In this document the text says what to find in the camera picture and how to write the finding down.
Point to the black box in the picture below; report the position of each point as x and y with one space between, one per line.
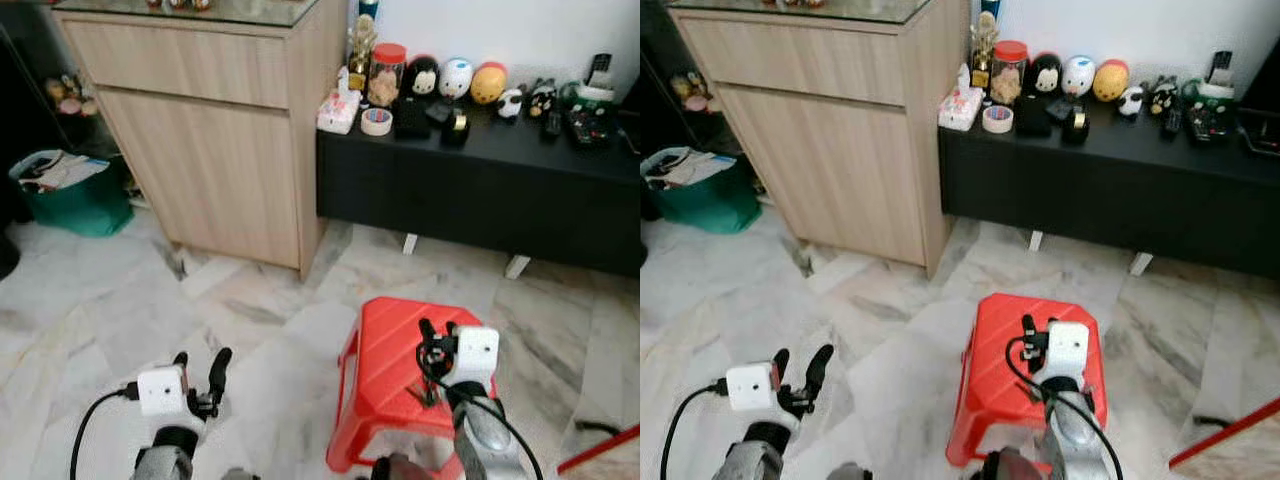
1033 116
411 118

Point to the black remote control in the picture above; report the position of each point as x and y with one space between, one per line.
1172 122
552 124

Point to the green bin with papers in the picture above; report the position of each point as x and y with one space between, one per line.
705 200
80 205

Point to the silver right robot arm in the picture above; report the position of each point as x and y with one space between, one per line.
1075 432
487 435

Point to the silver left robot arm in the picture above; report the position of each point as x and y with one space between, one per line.
165 458
755 455

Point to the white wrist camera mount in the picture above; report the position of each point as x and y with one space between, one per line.
477 355
161 391
1068 350
751 386

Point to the white tape roll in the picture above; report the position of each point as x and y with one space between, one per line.
998 119
376 122

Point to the black low console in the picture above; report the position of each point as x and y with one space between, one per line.
1100 195
470 195

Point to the red-edged wooden board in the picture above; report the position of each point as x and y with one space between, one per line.
1225 432
600 448

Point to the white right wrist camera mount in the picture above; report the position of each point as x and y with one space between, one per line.
477 355
1068 350

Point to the green phone holder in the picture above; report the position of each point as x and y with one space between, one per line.
1212 94
590 97

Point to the white pink tissue box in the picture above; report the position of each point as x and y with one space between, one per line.
338 110
960 107

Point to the small panda figurine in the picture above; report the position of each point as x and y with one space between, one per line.
1131 101
510 104

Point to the white egg figurine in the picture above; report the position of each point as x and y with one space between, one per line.
456 79
1078 76

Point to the clear jar with red lid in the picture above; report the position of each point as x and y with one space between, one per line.
1009 75
386 78

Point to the gold trophy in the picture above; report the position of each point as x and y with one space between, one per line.
360 50
984 48

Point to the light wooden cabinet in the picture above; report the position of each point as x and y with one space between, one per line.
830 150
210 160

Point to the red plastic stool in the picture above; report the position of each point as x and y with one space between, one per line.
990 360
385 365

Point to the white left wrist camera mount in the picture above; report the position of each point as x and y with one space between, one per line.
161 391
751 386

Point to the small black cat figurine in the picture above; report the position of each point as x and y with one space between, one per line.
1163 97
542 99

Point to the blue bottle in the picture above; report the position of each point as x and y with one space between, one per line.
990 6
368 8

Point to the yellow egg figurine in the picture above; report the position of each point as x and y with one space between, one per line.
488 84
1110 81

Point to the black tape dispenser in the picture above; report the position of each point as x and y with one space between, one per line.
456 128
1076 125

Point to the small toys on shelf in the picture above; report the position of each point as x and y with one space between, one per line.
70 95
688 92

